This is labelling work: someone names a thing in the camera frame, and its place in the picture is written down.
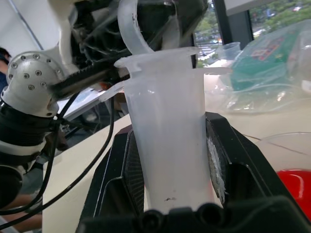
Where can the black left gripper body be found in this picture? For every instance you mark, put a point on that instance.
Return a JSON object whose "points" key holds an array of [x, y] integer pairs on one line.
{"points": [[102, 36]]}

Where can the black window frame pillar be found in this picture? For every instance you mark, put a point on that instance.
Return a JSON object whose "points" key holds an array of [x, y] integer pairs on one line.
{"points": [[232, 21]]}

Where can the ribbed finger of the black left gripper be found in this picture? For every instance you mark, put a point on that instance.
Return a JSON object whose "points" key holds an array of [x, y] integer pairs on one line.
{"points": [[85, 78]]}

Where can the clear plastic bag green package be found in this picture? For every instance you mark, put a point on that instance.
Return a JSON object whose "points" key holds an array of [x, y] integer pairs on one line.
{"points": [[267, 63]]}

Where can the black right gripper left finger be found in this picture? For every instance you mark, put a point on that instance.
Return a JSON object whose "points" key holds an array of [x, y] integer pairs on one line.
{"points": [[114, 174]]}

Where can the clear cup with red liquid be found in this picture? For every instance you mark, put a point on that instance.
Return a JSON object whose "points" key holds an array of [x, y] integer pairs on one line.
{"points": [[296, 184]]}

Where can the person in blue shirt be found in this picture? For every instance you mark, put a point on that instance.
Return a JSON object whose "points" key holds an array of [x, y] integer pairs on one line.
{"points": [[3, 72]]}

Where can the translucent white plastic cup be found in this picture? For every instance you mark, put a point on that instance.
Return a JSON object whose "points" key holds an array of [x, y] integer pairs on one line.
{"points": [[170, 126]]}

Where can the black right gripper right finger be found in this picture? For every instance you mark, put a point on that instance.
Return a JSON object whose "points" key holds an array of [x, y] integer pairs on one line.
{"points": [[243, 155]]}

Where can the small clear plastic cup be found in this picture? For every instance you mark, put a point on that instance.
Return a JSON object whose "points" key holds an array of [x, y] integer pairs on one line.
{"points": [[229, 49]]}

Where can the white background desk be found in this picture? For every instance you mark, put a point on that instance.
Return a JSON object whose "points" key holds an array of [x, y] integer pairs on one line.
{"points": [[82, 102]]}

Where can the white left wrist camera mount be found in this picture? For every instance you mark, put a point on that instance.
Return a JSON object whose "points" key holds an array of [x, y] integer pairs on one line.
{"points": [[63, 36]]}

